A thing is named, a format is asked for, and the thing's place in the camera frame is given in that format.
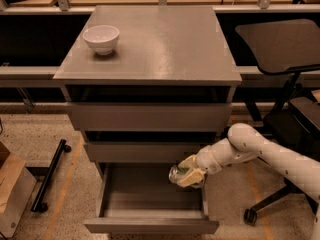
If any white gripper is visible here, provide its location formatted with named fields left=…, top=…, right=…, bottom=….
left=177, top=143, right=230, bottom=187

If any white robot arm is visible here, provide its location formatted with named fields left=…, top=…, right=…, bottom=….
left=169, top=123, right=320, bottom=203

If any grey bottom drawer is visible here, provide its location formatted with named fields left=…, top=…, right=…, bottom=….
left=84, top=163, right=219, bottom=234

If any grey drawer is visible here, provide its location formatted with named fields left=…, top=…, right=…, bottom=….
left=84, top=163, right=219, bottom=234
left=67, top=85, right=232, bottom=132
left=84, top=131, right=216, bottom=163

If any grey middle drawer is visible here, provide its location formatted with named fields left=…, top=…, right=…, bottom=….
left=84, top=131, right=216, bottom=163

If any grey drawer cabinet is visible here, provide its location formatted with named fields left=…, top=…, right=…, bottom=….
left=53, top=5, right=242, bottom=178

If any grey top drawer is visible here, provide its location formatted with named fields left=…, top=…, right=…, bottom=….
left=67, top=85, right=232, bottom=132

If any black office chair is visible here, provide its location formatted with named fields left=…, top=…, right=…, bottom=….
left=236, top=19, right=320, bottom=224

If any white ceramic bowl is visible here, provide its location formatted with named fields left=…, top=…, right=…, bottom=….
left=82, top=25, right=120, bottom=55

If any black table leg base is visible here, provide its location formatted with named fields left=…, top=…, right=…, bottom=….
left=28, top=139, right=72, bottom=213

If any cardboard box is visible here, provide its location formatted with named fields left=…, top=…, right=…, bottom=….
left=0, top=142, right=26, bottom=213

